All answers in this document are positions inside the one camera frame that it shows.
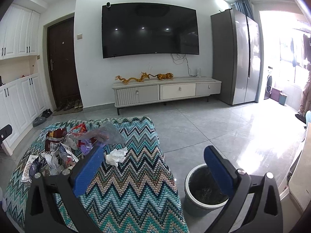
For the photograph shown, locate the zigzag patterned table cloth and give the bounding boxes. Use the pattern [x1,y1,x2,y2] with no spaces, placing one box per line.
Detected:
[5,116,189,232]

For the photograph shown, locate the grey slipper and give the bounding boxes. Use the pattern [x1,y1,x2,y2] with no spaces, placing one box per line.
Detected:
[32,116,46,127]

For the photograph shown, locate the black shoe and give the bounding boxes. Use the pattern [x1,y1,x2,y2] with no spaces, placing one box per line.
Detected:
[41,109,53,118]

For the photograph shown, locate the beige sofa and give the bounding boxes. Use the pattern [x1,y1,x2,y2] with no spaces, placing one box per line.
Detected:
[280,123,310,214]

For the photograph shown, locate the light blue chair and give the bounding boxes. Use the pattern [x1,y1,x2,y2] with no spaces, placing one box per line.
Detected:
[305,110,311,126]

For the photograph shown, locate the dark brown entrance door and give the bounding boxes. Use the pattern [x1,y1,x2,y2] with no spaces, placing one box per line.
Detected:
[47,17,80,107]

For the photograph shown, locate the white rimmed trash bin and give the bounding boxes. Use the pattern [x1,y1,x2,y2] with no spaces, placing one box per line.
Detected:
[183,164,228,217]

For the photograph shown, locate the grey white TV cabinet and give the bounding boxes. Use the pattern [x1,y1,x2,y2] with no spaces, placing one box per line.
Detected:
[112,77,221,113]

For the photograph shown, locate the cables under television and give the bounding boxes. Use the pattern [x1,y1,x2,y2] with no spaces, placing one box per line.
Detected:
[170,53,192,77]

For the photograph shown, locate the shoes on door mat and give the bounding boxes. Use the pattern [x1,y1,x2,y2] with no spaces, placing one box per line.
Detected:
[55,99,80,111]

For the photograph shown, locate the washing machine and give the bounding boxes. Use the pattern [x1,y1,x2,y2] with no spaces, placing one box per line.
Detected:
[264,66,273,100]

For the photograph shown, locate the grey double door refrigerator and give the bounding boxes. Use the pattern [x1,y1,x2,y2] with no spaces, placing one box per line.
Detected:
[211,9,261,106]

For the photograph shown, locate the hanging clothes on rack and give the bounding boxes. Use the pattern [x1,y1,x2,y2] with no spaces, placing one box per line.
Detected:
[290,30,310,67]

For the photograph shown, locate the teal storage box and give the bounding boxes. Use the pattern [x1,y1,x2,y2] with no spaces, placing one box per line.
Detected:
[278,93,287,106]

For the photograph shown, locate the standing person in beige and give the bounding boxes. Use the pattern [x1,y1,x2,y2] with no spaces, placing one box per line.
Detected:
[298,63,311,116]

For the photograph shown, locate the golden dragon figurine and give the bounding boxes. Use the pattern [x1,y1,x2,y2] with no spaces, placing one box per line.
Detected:
[115,72,150,84]

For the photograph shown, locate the golden tiger figurine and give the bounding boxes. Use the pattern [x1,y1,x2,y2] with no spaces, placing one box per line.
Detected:
[156,73,173,81]

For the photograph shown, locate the large black wall television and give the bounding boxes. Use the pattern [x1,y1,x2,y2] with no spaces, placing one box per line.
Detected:
[102,3,199,58]

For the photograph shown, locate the blue curtain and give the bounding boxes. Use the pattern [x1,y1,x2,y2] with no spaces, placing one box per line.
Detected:
[234,0,254,20]

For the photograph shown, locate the purple storage box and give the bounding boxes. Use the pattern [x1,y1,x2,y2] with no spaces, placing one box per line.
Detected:
[270,88,281,102]

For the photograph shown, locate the white tissue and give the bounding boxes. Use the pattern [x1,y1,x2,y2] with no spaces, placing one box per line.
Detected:
[105,147,128,167]

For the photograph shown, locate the clear plastic bag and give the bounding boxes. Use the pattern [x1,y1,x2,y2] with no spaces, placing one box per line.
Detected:
[80,122,125,145]

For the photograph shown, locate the red snack wrapper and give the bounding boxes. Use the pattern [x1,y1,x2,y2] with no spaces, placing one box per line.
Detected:
[70,123,87,137]

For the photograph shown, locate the white shoe cabinet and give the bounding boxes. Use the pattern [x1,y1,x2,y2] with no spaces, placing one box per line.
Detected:
[1,4,46,156]

